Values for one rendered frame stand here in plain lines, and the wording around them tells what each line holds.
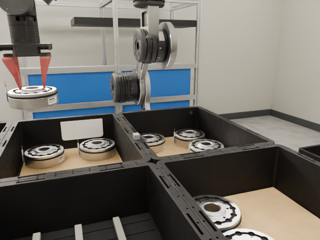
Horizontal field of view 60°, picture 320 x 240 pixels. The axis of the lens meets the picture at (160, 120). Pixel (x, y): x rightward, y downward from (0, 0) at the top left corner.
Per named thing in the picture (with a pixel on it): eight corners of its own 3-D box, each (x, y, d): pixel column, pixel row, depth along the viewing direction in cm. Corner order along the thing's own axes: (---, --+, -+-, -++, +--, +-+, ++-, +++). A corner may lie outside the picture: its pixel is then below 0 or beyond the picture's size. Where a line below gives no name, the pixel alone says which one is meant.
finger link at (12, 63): (43, 91, 61) (37, 46, 58) (6, 93, 59) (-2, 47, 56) (45, 85, 67) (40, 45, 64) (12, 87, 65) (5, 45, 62)
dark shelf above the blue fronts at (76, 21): (71, 26, 275) (70, 20, 274) (180, 28, 316) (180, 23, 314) (74, 24, 235) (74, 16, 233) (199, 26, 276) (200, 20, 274)
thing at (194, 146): (183, 143, 84) (183, 141, 84) (212, 139, 87) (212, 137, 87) (198, 155, 75) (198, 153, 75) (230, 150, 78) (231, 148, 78)
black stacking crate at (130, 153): (19, 158, 84) (14, 122, 81) (117, 146, 93) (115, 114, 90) (-11, 247, 48) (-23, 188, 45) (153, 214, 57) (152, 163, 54)
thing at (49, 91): (12, 89, 66) (12, 86, 66) (57, 87, 69) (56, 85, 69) (4, 98, 57) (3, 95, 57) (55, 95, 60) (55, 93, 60)
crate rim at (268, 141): (116, 119, 91) (116, 112, 90) (198, 112, 100) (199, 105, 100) (153, 172, 54) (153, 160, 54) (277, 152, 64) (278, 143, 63)
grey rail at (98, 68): (16, 73, 236) (15, 67, 234) (195, 67, 293) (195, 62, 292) (15, 75, 227) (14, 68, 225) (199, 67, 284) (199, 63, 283)
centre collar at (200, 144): (195, 143, 82) (195, 141, 82) (209, 141, 84) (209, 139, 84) (203, 149, 78) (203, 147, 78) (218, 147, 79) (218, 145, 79)
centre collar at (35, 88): (22, 89, 65) (22, 86, 64) (45, 87, 66) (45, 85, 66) (19, 93, 60) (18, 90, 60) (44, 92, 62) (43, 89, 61)
